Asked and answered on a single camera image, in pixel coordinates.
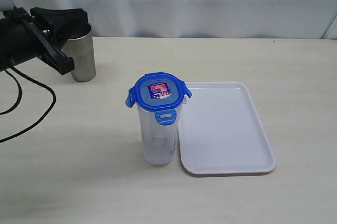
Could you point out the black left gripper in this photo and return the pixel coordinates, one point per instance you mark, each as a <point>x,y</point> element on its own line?
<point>42,33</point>

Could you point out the stainless steel cup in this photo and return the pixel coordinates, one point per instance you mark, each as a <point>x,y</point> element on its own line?
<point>80,49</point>

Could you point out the blue plastic lid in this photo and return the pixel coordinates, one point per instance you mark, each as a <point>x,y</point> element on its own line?
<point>159,93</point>

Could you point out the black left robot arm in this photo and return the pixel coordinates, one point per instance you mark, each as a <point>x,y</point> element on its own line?
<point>40,33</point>

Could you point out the clear plastic tall container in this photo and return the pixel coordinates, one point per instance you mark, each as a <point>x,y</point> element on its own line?
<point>159,132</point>

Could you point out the white fabric backdrop curtain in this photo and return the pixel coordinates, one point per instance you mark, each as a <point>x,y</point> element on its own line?
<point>204,18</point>

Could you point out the white plastic tray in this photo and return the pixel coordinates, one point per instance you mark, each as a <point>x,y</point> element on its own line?
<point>221,134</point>

